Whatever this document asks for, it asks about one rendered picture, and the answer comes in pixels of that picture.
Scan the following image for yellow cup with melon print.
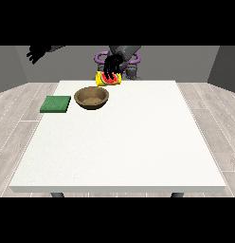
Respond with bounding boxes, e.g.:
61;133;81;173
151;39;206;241
95;70;123;87

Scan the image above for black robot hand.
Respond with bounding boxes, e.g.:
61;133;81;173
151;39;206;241
26;46;53;65
102;53;124;82

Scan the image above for brown wooden bowl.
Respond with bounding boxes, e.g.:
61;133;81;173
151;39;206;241
73;85;110;111

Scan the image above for grey robot trunk purple rings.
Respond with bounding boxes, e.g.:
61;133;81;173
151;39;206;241
94;50;143;82

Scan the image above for green square pad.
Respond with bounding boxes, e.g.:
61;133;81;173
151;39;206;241
39;95;72;114

